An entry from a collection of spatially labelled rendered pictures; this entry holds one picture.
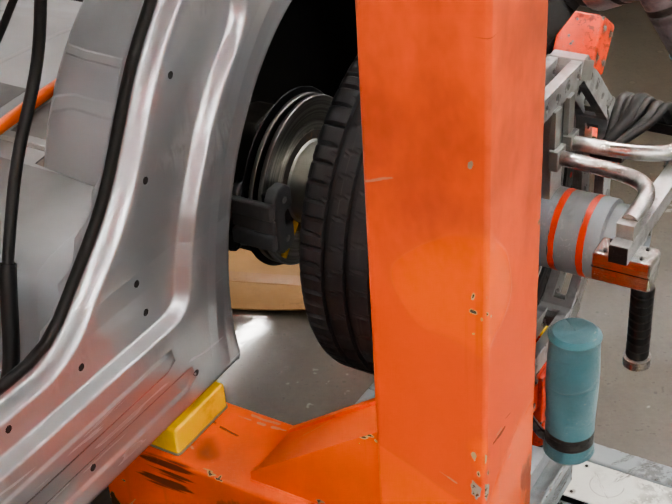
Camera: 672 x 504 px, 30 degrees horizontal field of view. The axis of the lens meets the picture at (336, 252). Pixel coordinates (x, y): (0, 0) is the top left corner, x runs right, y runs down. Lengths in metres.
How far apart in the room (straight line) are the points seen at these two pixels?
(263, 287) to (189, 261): 1.69
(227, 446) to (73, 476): 0.31
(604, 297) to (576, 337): 1.41
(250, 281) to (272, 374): 0.43
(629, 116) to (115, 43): 0.84
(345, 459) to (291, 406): 1.35
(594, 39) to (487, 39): 0.86
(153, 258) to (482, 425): 0.55
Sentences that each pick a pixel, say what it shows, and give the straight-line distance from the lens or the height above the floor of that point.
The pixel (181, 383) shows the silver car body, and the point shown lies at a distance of 1.93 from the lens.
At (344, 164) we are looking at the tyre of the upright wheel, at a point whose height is 1.05.
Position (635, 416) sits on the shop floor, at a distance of 3.10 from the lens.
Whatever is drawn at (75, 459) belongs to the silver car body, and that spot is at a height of 0.84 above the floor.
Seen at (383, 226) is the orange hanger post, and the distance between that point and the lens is 1.47.
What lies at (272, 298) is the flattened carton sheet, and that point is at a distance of 3.48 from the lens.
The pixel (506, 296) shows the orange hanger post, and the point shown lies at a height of 1.11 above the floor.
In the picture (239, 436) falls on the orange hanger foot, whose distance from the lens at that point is 2.00.
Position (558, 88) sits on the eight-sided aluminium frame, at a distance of 2.01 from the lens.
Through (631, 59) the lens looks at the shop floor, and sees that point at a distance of 4.87.
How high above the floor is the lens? 1.98
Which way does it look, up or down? 32 degrees down
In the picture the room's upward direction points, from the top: 4 degrees counter-clockwise
